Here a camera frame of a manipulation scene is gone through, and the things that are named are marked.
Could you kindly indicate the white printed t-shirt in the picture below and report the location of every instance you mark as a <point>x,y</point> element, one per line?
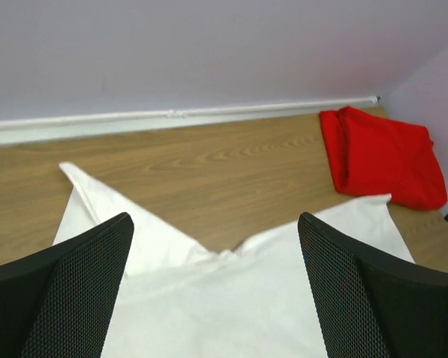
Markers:
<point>179,299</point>

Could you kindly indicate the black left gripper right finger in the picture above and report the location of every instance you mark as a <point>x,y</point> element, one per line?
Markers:
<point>370,303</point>

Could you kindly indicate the folded bright red t-shirt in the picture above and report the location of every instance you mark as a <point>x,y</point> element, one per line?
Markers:
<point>371,155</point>

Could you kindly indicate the aluminium frame rail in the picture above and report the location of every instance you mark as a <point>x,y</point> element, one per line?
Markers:
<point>20,131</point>

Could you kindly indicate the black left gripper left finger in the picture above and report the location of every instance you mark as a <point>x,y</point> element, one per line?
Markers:
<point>59,301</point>

